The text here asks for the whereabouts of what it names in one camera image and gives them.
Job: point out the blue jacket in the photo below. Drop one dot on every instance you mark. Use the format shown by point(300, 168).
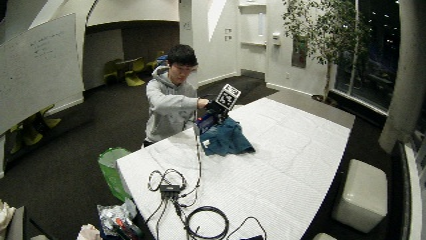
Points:
point(226, 140)

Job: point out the white marker cube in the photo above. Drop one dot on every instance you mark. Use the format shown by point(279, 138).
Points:
point(227, 96)

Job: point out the the person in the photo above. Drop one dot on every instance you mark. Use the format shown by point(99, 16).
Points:
point(167, 106)

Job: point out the white quilted table cover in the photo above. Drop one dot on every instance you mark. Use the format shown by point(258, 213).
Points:
point(274, 166)

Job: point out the yellow-green chair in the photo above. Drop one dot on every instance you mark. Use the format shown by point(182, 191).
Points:
point(30, 131)
point(133, 75)
point(110, 70)
point(49, 118)

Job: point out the white door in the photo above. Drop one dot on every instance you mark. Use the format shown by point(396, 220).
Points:
point(253, 40)

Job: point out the green bin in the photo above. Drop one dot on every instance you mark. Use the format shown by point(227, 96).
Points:
point(110, 170)

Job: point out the indoor tree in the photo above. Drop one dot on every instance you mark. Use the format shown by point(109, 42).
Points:
point(326, 36)

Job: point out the clear plastic bag of items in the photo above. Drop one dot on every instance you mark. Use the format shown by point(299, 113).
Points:
point(115, 216)

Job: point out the large window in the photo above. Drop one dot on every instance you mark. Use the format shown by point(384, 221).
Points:
point(370, 50)

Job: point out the white cube ottoman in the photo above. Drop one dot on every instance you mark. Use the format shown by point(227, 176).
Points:
point(323, 236)
point(360, 196)

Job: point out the white whiteboard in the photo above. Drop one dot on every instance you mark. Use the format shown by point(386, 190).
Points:
point(40, 70)

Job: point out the white crumpled paper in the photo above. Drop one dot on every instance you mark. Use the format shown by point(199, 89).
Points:
point(87, 232)

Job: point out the white bag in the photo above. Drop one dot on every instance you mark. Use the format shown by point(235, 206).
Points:
point(5, 218)

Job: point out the dark wall picture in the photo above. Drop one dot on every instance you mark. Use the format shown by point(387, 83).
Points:
point(299, 53)

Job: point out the white wall dispenser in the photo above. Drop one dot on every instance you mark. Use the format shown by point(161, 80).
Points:
point(275, 38)

